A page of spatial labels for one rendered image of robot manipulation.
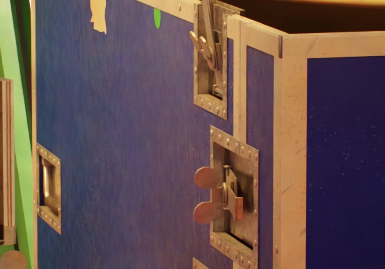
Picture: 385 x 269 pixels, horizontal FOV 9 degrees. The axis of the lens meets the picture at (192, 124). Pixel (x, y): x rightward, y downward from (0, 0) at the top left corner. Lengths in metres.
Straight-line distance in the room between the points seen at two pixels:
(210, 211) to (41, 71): 0.91
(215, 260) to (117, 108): 0.45
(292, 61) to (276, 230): 0.17
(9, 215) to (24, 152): 2.70
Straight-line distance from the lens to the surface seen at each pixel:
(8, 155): 2.12
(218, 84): 2.69
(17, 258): 2.19
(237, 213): 2.56
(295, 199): 2.45
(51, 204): 3.48
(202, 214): 2.63
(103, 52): 3.14
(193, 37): 2.67
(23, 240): 4.82
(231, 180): 2.62
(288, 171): 2.44
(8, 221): 2.13
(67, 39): 3.34
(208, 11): 2.65
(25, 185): 4.82
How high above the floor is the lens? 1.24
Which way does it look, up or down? 9 degrees down
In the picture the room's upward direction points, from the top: straight up
